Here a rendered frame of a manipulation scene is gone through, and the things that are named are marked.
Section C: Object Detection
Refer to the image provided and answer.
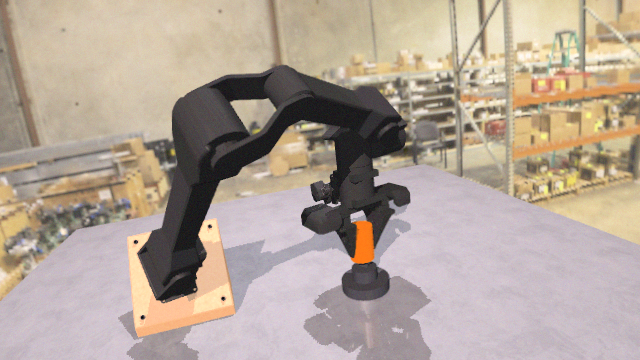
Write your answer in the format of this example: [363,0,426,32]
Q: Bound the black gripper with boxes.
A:
[301,163,411,258]

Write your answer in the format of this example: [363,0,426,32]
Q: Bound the orange knob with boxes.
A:
[351,221,374,263]

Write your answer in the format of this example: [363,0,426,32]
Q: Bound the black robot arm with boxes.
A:
[137,64,408,304]

